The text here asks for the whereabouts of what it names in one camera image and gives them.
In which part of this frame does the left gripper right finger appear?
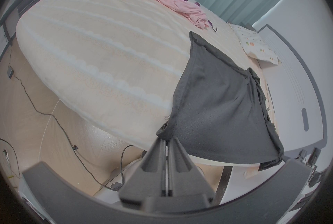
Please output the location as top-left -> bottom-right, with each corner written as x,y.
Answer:
168,137 -> 215,203

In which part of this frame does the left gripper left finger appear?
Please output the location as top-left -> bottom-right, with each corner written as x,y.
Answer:
118,138 -> 167,204

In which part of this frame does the black garment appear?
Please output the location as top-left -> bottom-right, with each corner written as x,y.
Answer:
156,31 -> 285,173

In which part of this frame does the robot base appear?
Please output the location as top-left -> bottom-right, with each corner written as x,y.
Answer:
94,158 -> 208,204

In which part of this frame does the bed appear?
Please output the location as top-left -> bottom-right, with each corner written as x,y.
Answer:
16,0 -> 329,204

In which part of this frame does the white printed pillow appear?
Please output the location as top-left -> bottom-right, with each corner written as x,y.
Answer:
229,23 -> 282,65

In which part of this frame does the pink garment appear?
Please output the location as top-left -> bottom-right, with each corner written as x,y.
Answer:
135,0 -> 208,30

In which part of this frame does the black cable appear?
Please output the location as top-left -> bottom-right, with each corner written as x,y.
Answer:
0,138 -> 21,179
6,47 -> 134,191

